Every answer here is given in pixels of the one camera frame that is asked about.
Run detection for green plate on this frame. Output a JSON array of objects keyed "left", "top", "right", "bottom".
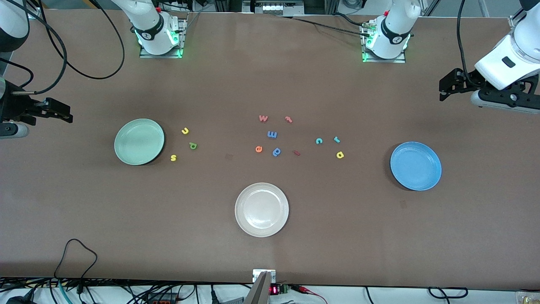
[{"left": 114, "top": 118, "right": 165, "bottom": 166}]

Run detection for blue plate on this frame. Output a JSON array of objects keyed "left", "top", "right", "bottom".
[{"left": 390, "top": 141, "right": 442, "bottom": 191}]

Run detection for grey equipment box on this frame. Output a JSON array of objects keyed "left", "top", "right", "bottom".
[{"left": 242, "top": 0, "right": 305, "bottom": 17}]

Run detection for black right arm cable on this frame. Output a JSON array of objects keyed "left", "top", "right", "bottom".
[{"left": 0, "top": 0, "right": 126, "bottom": 94}]

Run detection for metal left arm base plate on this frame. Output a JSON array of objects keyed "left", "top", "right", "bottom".
[{"left": 361, "top": 21, "right": 407, "bottom": 64}]

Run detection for black looped cable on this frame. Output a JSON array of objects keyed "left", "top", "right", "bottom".
[{"left": 54, "top": 238, "right": 98, "bottom": 293}]

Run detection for short black table cable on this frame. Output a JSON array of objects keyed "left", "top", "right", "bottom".
[{"left": 331, "top": 12, "right": 372, "bottom": 28}]

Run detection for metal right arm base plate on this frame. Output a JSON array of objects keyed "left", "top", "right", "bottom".
[{"left": 139, "top": 17, "right": 187, "bottom": 59}]

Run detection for long black table cable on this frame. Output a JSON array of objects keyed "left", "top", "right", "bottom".
[{"left": 249, "top": 12, "right": 374, "bottom": 38}]

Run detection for black coiled cable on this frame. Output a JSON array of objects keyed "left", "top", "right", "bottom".
[{"left": 428, "top": 287, "right": 469, "bottom": 300}]

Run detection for white mount plate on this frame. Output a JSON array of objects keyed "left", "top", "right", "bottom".
[{"left": 252, "top": 269, "right": 277, "bottom": 283}]

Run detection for red clip wires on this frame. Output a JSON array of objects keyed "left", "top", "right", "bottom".
[{"left": 291, "top": 285, "right": 328, "bottom": 304}]

